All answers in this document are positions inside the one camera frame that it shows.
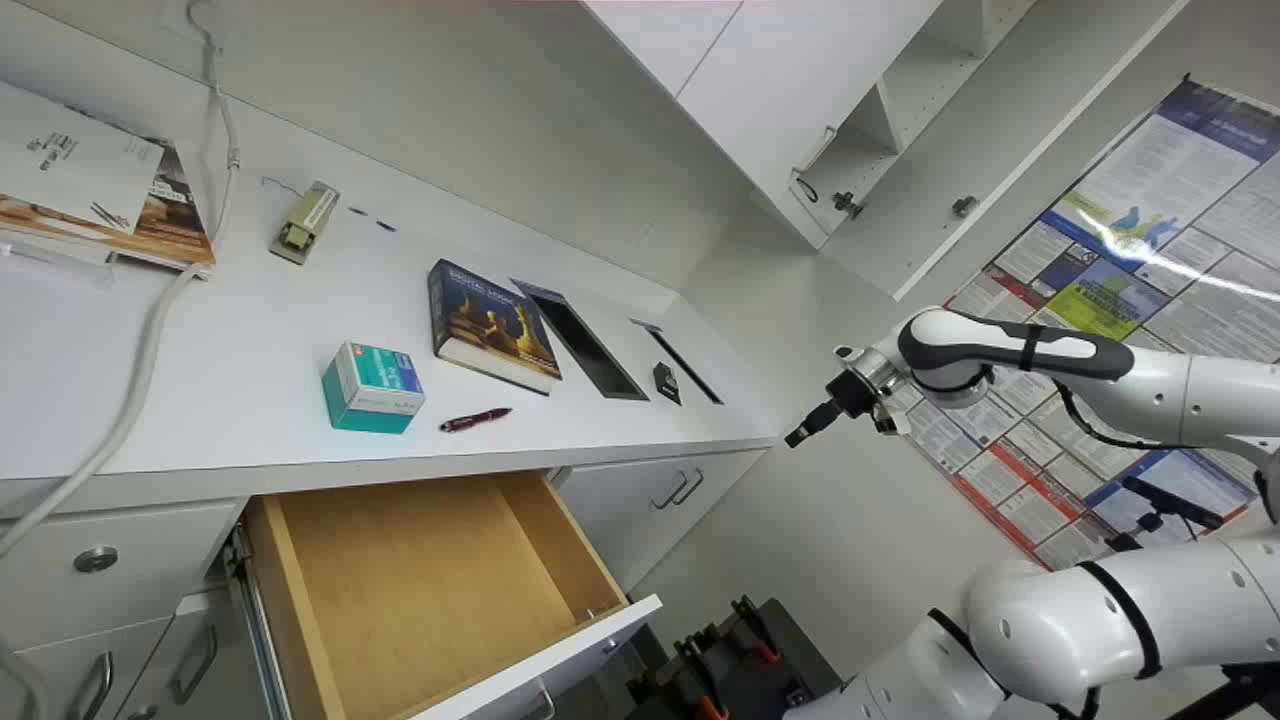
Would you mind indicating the red pen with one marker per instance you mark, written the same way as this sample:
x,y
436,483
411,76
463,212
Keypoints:
x,y
474,416

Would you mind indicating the teal cardboard box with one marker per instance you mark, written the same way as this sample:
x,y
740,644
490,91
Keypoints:
x,y
374,388

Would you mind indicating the white lower cabinet door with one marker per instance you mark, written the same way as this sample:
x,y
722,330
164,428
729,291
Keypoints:
x,y
624,512

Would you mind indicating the open wooden drawer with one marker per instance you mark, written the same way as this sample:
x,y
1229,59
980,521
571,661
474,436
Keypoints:
x,y
412,600

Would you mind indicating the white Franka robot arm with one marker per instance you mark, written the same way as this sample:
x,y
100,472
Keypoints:
x,y
1175,386

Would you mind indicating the black and red clamp tools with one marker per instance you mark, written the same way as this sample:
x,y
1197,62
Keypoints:
x,y
747,661

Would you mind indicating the wall poster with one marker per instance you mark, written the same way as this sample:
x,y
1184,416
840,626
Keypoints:
x,y
1161,227

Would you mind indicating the white lower drawer unit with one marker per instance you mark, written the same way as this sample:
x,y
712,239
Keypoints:
x,y
82,614

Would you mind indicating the wide rectangular countertop opening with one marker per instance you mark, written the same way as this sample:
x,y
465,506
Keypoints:
x,y
582,342

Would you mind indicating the stack of books and papers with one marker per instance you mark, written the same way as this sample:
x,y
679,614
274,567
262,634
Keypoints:
x,y
94,186

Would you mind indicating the white upper cabinets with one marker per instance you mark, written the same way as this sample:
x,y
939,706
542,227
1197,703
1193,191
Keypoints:
x,y
784,93

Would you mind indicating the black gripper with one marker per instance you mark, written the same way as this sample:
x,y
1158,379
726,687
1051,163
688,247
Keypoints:
x,y
865,386

